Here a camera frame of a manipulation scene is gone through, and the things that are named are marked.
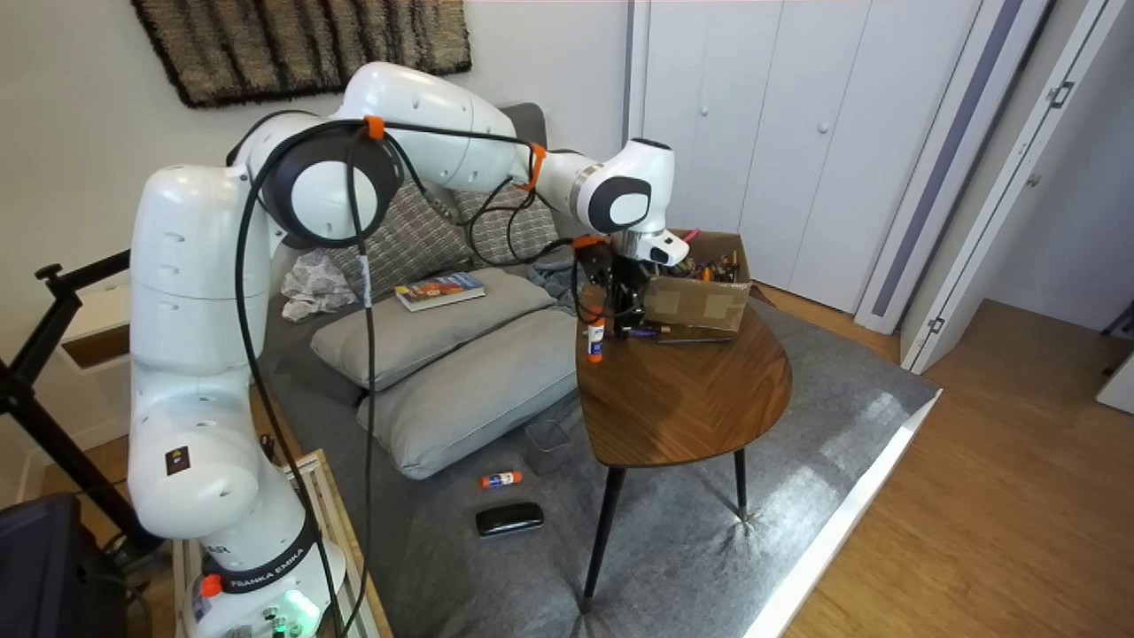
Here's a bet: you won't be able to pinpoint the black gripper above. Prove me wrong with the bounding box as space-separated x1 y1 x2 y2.
605 248 665 345

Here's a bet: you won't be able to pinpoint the brown cardboard box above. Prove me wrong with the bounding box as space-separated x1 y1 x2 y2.
638 227 754 346

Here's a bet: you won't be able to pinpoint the black box case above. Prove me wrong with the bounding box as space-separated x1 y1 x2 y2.
0 492 135 638

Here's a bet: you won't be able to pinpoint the large orange white glue stick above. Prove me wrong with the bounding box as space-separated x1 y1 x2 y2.
583 293 609 367

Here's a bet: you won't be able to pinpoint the wooden table with black legs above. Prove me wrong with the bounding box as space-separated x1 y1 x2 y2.
573 276 799 614

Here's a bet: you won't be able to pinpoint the light grey cushion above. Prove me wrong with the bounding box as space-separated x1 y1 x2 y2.
358 308 583 481
310 266 559 392

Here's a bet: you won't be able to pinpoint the colourful magazine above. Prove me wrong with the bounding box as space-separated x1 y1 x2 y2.
389 269 489 315

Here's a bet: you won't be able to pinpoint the grey patterned pillow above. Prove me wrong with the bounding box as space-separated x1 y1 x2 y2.
324 173 564 299

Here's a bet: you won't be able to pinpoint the white closet doors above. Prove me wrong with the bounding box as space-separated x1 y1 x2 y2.
624 0 989 319

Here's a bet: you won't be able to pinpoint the crumpled white cloth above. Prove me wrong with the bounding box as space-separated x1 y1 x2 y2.
276 251 361 325

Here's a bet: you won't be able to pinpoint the black tripod stand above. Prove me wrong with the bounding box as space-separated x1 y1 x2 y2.
0 248 155 560

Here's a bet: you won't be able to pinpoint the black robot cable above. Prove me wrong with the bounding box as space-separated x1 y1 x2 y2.
228 110 595 638

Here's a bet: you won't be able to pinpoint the white door frame grey stripe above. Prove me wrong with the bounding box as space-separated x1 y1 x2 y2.
852 0 1058 341

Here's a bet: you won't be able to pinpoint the brown woven wall hanging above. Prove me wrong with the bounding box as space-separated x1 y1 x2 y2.
127 0 475 112

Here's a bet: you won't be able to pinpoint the white door with handle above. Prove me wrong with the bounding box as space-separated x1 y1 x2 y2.
898 0 1134 374

